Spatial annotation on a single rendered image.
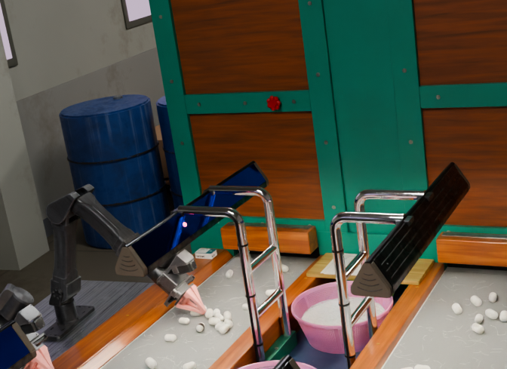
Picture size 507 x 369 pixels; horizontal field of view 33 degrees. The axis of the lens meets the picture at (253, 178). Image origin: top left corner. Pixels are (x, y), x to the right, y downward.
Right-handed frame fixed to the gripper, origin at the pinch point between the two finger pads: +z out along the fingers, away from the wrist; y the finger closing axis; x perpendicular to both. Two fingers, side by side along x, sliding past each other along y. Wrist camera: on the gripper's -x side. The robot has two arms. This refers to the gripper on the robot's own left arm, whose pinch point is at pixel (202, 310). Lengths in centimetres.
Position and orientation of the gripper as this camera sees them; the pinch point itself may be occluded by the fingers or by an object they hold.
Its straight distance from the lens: 232.3
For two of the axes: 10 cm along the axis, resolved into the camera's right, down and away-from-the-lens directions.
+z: 7.6, 6.3, -1.6
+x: -4.8, 7.1, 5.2
